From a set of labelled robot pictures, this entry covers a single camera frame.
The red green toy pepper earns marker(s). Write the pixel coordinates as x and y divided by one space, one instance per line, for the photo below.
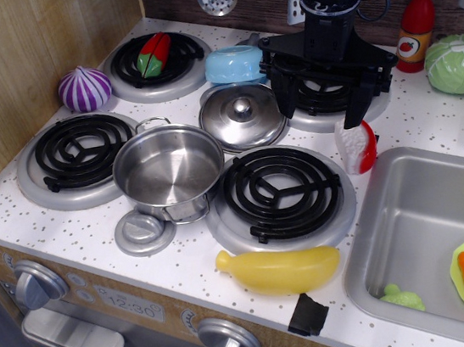
153 56

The yellow toy banana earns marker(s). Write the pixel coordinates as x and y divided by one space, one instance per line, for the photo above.
281 273

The right silver stove knob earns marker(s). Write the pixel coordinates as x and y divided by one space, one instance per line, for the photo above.
216 332

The silver stove knob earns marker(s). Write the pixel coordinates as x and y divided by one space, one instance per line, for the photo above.
216 332
37 285

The small green toy vegetable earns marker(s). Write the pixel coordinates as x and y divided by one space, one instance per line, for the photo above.
393 294

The purple white toy onion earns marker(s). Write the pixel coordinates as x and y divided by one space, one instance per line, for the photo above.
84 89

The hanging white slotted spatula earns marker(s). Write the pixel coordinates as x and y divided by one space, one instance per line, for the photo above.
296 14

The light blue plastic bowl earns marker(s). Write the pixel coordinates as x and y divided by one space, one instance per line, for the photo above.
234 64

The back left stove burner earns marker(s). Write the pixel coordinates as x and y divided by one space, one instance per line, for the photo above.
183 74

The silver oven door handle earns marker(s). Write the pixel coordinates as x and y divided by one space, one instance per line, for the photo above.
52 329

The red toy ketchup bottle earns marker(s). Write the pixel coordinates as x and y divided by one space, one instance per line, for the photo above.
415 35

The green toy cabbage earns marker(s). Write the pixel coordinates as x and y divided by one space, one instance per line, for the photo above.
444 64

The front right stove burner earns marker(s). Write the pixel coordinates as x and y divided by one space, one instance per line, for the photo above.
280 198

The red white toy slice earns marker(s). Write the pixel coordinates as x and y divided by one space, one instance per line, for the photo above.
357 147

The front left stove burner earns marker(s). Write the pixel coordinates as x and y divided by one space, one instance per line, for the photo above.
69 164

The back right stove burner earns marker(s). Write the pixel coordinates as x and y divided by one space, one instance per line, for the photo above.
319 107

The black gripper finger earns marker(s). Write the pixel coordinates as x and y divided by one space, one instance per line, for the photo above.
286 89
360 100

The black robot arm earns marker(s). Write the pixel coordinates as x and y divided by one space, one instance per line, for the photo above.
329 7

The steel pot lid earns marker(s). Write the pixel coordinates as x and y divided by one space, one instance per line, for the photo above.
241 116

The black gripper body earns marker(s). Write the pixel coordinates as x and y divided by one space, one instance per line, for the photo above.
329 49

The stainless steel pot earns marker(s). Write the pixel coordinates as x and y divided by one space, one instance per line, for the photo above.
169 171

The left silver stove knob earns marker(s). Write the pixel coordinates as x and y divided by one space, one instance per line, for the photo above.
37 285

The black tape piece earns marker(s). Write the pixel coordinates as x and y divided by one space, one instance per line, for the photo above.
308 317

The silver toy sink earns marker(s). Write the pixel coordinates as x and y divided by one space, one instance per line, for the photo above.
411 221

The stove burner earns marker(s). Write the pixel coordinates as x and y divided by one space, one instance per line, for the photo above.
280 198
319 107
69 164
183 74

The oven clock display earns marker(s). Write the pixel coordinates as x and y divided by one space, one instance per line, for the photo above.
127 302

